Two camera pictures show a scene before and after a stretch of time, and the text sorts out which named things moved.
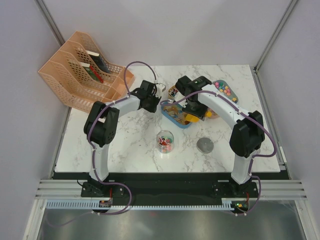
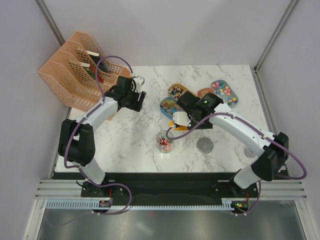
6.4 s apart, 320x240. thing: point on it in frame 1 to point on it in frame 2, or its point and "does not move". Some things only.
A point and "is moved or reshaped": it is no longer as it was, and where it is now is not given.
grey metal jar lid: x=205 y=145 does not move
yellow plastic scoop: x=190 y=117 is moved or reshaped
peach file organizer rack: x=80 y=75 does not move
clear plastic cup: x=165 y=140 does not move
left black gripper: x=153 y=109 to x=136 y=106
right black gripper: x=201 y=113 to x=208 y=125
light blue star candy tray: x=223 y=87 does not move
